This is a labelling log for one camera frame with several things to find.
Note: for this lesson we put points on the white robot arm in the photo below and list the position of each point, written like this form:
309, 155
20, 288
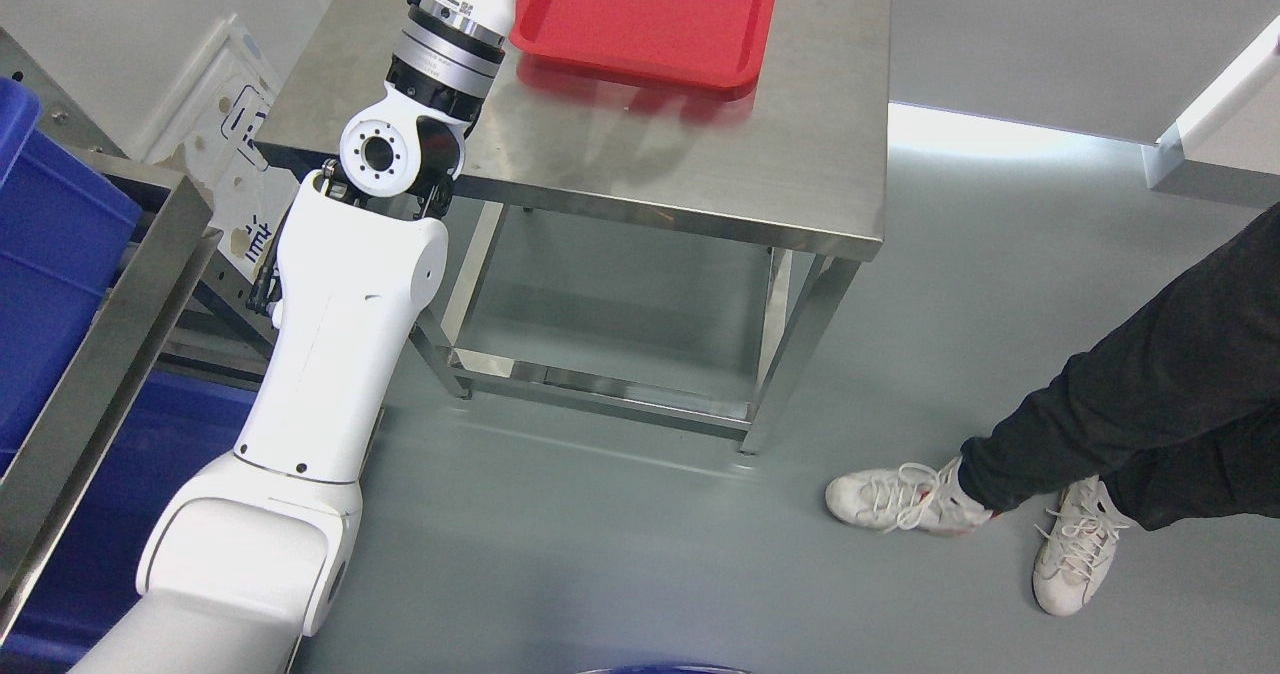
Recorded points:
249, 554

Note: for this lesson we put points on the large blue bin upper shelf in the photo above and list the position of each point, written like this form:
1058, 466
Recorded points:
64, 229

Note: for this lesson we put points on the steel shelf rack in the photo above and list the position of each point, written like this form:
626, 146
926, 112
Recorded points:
177, 303

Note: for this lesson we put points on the steel table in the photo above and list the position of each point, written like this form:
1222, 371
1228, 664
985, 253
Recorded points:
796, 164

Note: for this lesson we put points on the red plastic tray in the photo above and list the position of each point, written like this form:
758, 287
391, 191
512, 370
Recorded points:
714, 47

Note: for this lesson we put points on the white sneaker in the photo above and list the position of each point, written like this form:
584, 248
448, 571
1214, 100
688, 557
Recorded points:
910, 497
1078, 552

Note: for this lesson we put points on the blue bin lower left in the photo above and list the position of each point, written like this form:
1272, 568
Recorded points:
176, 425

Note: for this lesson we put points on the black trouser leg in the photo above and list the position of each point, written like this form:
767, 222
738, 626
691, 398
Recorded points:
1232, 470
1201, 353

